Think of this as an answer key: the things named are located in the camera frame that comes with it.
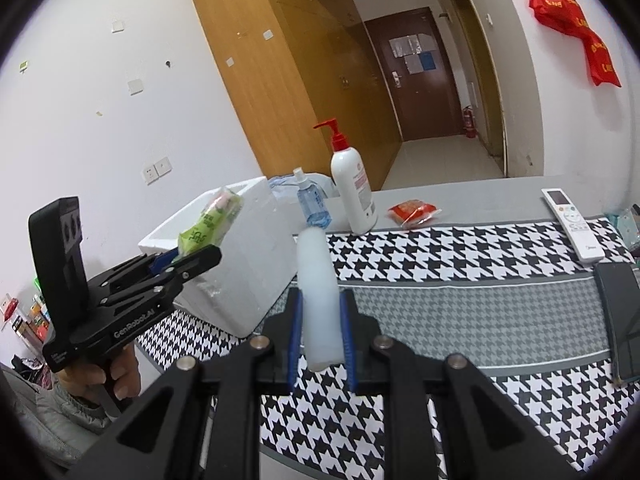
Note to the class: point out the person's left hand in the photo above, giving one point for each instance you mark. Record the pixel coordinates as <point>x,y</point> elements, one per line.
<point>127,370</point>

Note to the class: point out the white wall socket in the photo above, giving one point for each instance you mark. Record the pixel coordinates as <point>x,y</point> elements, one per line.
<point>151,173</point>

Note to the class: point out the blue spray bottle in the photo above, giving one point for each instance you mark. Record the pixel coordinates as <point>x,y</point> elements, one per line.
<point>312,205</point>

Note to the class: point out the pile of colourful packets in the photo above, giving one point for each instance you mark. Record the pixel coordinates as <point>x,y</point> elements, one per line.
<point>30,325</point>

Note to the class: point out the red snack packet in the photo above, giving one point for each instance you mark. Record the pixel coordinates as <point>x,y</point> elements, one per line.
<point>412,212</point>

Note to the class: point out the red fire extinguisher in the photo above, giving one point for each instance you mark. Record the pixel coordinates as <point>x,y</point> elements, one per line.
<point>468,122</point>

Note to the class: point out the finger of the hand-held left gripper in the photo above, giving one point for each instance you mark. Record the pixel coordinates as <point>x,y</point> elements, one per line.
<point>195,264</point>
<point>162,261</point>

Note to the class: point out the black smartphone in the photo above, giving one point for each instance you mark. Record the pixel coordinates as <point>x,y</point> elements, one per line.
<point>622,315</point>

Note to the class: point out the wooden side door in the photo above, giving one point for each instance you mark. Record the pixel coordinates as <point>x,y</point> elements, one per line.
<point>480,60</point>

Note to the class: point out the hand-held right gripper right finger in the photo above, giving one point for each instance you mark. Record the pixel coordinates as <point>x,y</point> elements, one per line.
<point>347,340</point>

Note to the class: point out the green packet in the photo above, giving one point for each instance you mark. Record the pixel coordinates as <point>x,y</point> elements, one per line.
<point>210,225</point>

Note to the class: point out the dark brown door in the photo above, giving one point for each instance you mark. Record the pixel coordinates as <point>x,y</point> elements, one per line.
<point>425,105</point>

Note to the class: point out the white foam box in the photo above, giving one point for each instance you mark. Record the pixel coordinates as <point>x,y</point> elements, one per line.
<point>250,270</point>

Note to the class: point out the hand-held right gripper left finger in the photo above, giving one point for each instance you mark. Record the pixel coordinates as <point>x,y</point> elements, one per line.
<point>295,340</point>

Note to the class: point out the houndstooth tablecloth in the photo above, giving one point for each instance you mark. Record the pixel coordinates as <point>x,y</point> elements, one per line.
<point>450,320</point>

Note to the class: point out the wooden wardrobe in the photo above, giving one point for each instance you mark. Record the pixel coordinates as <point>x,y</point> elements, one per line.
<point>280,60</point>

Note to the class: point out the blue paper notice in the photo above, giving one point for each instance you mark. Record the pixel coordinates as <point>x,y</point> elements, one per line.
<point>427,61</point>

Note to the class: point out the person's left forearm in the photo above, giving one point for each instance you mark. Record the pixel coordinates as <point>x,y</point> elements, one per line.
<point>45,410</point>

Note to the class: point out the white lotion pump bottle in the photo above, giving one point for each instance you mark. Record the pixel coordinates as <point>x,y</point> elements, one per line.
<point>352,185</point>

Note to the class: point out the teal patterned packet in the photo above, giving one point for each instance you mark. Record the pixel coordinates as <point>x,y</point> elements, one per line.
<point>627,225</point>

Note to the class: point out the white remote control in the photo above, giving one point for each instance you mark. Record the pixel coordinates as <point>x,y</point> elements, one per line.
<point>572,225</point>

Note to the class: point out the red plastic bag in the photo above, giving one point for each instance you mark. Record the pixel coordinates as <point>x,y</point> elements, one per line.
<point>565,10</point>

